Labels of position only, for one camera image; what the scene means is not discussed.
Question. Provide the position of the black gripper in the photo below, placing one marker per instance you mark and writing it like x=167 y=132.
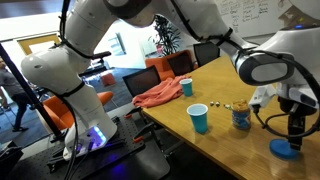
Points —
x=296 y=106

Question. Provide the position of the blue round jar lid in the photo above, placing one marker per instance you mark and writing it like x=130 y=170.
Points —
x=278 y=150

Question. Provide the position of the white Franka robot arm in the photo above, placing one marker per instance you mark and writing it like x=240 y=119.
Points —
x=86 y=20

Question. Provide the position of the peanut butter jar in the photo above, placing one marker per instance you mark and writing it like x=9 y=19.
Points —
x=241 y=116

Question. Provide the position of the small metal cap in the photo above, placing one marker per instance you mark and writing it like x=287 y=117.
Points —
x=227 y=106
x=212 y=103
x=217 y=104

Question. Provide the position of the blue plastic cup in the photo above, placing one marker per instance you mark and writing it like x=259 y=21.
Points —
x=198 y=120
x=187 y=88

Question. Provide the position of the brown cardboard poster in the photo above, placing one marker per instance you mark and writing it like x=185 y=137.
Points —
x=293 y=20

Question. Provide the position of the black office chair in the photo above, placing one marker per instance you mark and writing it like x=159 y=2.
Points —
x=205 y=53
x=180 y=63
x=141 y=80

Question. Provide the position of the whiteboard with writing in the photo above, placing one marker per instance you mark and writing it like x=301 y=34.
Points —
x=253 y=16

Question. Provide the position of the orange cloth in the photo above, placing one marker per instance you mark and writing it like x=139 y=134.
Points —
x=160 y=93

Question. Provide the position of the orange sofa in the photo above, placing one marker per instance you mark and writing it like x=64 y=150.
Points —
x=159 y=65

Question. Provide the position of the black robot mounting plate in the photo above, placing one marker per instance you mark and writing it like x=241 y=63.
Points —
x=140 y=163

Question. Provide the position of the green potted plant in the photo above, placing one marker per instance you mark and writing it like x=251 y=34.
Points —
x=168 y=36

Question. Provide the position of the orange ottoman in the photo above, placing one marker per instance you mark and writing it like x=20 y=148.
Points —
x=108 y=79

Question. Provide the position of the black bench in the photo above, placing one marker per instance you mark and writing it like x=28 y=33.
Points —
x=101 y=55

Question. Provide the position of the orange armchair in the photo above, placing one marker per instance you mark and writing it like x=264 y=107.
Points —
x=58 y=111

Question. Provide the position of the black tripod pole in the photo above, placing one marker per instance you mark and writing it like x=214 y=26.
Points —
x=20 y=78

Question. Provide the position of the person in grey shirt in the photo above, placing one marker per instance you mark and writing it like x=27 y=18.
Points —
x=13 y=86

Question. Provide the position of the black box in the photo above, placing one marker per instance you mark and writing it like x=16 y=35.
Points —
x=9 y=160

